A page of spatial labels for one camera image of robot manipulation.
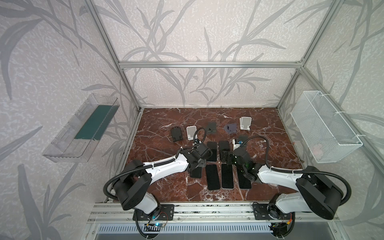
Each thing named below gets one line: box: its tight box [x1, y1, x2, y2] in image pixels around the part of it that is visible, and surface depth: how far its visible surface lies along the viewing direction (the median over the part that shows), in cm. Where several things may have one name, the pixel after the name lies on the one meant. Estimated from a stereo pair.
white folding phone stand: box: [239, 116, 252, 131], surface depth 107 cm
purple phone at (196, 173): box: [190, 167, 202, 179], surface depth 86 cm
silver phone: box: [221, 163, 234, 190], surface depth 86 cm
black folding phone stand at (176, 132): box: [171, 127, 183, 142], surface depth 101 cm
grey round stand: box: [206, 121, 217, 134], surface depth 106 cm
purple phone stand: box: [223, 123, 237, 134], surface depth 107 cm
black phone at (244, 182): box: [237, 169, 252, 189], surface depth 83 cm
